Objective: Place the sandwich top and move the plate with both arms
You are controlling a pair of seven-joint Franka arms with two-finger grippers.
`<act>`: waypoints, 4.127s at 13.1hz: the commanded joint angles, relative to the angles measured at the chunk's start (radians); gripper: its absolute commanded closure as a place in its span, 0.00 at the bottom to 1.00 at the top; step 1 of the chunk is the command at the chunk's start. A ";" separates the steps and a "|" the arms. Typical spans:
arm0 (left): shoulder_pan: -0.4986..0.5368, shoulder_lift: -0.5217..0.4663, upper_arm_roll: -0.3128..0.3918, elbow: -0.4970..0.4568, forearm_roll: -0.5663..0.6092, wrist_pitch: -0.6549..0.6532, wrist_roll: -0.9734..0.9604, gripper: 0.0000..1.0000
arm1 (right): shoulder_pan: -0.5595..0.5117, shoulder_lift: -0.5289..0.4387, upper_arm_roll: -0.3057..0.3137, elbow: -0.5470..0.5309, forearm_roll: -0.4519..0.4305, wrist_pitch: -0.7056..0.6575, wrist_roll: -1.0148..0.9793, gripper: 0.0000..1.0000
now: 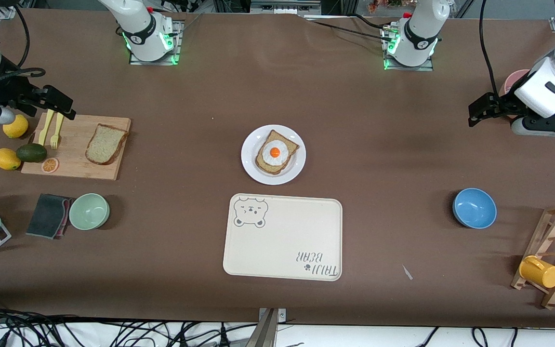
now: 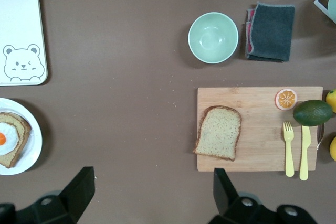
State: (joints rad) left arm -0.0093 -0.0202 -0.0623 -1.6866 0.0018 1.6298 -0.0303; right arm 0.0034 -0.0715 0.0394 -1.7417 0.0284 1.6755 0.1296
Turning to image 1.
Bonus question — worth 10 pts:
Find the light green bowl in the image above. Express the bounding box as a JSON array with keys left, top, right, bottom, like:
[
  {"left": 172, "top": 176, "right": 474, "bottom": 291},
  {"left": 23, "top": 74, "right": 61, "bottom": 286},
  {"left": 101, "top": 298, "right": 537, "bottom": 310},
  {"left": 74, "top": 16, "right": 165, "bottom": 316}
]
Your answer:
[{"left": 68, "top": 193, "right": 111, "bottom": 231}]

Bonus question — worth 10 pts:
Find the green avocado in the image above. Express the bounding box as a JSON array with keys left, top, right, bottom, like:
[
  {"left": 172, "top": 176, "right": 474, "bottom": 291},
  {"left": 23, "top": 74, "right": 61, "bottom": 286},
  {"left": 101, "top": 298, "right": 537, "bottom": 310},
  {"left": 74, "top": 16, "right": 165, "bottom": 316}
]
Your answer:
[{"left": 16, "top": 143, "right": 48, "bottom": 163}]

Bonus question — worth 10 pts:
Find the grey metal box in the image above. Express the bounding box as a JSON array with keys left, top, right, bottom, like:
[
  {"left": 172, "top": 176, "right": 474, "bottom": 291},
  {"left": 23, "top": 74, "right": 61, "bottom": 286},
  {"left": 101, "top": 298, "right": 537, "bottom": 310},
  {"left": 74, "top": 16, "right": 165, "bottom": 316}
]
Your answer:
[{"left": 250, "top": 0, "right": 322, "bottom": 15}]

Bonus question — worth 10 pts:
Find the yellow plastic knife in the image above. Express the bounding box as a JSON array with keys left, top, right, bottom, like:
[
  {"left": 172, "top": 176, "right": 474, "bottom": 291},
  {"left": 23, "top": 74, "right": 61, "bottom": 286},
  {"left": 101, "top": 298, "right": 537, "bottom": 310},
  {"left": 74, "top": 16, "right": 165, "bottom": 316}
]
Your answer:
[{"left": 38, "top": 110, "right": 55, "bottom": 147}]

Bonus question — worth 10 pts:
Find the yellow mug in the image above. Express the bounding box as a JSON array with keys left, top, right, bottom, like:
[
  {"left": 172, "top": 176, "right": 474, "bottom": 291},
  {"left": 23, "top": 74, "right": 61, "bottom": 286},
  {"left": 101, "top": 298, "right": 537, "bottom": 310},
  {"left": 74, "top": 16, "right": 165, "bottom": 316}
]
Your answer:
[{"left": 519, "top": 255, "right": 555, "bottom": 289}]

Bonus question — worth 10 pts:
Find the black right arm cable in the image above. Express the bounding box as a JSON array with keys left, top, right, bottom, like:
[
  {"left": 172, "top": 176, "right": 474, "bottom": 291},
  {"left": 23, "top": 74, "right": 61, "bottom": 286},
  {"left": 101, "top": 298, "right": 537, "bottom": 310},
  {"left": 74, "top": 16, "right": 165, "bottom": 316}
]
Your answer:
[{"left": 0, "top": 5, "right": 47, "bottom": 97}]

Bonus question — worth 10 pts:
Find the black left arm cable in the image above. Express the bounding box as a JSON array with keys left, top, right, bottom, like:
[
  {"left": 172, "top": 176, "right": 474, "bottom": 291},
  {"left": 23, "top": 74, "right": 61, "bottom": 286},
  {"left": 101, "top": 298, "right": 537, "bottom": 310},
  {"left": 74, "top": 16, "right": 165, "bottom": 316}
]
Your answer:
[{"left": 479, "top": 0, "right": 500, "bottom": 97}]

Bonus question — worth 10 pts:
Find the dark grey sponge cloth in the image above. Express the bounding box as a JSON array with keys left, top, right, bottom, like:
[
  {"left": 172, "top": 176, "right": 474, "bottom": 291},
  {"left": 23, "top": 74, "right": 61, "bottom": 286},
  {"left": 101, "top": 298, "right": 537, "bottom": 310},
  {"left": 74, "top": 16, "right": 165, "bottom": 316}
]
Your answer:
[{"left": 26, "top": 193, "right": 71, "bottom": 239}]

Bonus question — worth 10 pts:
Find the toy fried egg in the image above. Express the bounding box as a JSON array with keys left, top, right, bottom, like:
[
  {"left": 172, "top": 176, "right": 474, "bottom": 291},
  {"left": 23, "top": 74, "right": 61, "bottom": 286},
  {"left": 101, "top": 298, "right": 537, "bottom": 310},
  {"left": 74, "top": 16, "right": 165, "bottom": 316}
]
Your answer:
[{"left": 261, "top": 139, "right": 289, "bottom": 167}]

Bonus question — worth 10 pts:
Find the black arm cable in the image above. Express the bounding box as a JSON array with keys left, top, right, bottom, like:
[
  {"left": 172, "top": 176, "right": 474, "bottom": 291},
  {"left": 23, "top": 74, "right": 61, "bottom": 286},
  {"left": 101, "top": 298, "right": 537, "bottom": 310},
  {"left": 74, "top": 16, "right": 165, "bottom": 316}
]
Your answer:
[
  {"left": 479, "top": 0, "right": 500, "bottom": 97},
  {"left": 0, "top": 5, "right": 47, "bottom": 97}
]

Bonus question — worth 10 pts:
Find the yellow lemon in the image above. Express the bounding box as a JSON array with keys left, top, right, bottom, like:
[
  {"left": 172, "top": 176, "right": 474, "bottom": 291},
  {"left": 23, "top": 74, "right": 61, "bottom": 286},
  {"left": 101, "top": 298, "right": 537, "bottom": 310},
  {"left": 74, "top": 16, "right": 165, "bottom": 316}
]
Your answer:
[
  {"left": 0, "top": 148, "right": 22, "bottom": 171},
  {"left": 2, "top": 114, "right": 29, "bottom": 139}
]

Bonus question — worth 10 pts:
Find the pink bowl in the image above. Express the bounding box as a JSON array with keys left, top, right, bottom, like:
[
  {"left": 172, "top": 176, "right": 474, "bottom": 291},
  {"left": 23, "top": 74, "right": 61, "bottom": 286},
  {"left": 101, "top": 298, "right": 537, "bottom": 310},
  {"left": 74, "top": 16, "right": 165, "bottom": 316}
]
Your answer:
[{"left": 499, "top": 69, "right": 532, "bottom": 119}]

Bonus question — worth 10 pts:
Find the metal table clamp bracket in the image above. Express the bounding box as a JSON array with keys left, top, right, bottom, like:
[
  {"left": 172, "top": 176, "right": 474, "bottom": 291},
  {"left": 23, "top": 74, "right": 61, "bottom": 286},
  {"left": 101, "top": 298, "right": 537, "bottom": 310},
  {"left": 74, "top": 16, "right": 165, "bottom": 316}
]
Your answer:
[{"left": 245, "top": 307, "right": 288, "bottom": 347}]

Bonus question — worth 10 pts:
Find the wooden mug rack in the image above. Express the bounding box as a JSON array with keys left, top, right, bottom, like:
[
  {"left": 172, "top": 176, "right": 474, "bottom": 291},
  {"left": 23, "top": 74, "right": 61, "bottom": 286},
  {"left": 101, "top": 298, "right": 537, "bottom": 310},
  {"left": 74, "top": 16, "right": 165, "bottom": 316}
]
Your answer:
[{"left": 510, "top": 203, "right": 555, "bottom": 310}]

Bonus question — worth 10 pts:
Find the wooden cutting board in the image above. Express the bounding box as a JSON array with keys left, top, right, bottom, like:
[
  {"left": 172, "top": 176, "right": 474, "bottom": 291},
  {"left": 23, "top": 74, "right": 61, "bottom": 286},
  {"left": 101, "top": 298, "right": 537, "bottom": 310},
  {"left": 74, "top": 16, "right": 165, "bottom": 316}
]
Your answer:
[{"left": 21, "top": 112, "right": 132, "bottom": 181}]

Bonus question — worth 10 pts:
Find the cream bear print tray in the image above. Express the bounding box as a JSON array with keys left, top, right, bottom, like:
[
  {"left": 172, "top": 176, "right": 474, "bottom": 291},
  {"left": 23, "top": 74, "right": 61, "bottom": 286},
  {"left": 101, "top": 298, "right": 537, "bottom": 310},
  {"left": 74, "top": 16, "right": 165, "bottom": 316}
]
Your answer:
[{"left": 223, "top": 193, "right": 344, "bottom": 282}]

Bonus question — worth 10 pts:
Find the white round plate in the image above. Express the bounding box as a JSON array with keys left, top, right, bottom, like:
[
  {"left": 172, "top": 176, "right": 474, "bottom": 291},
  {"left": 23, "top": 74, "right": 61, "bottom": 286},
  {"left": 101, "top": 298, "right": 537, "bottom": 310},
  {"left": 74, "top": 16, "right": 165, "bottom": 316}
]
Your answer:
[{"left": 240, "top": 125, "right": 307, "bottom": 186}]

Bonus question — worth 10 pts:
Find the blue bowl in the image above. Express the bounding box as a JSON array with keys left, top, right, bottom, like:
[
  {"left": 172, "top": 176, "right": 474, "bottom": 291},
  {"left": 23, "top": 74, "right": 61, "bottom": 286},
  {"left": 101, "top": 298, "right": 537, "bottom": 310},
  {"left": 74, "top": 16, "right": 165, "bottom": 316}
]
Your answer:
[{"left": 452, "top": 187, "right": 498, "bottom": 229}]

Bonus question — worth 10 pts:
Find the brown bread slice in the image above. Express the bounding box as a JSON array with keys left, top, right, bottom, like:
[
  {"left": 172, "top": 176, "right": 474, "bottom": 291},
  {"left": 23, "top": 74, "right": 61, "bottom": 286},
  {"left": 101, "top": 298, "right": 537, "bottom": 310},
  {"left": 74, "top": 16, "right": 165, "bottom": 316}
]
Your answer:
[
  {"left": 254, "top": 129, "right": 301, "bottom": 175},
  {"left": 85, "top": 123, "right": 130, "bottom": 166}
]

